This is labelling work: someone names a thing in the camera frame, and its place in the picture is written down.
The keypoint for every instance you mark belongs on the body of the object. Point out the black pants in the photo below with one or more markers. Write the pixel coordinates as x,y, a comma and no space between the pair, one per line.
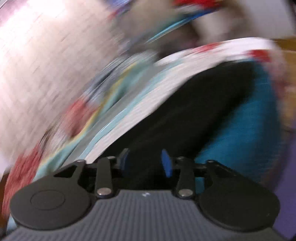
183,124

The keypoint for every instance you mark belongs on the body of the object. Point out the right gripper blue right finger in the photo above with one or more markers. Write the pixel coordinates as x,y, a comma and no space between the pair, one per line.
167,163

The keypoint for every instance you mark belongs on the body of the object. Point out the striped patterned bedspread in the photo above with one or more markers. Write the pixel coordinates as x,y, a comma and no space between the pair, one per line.
247,142

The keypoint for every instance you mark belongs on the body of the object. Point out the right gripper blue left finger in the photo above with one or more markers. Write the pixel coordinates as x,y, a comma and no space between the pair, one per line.
122,158

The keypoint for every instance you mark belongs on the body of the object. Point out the red floral quilt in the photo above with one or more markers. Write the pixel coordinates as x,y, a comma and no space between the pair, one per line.
55,146

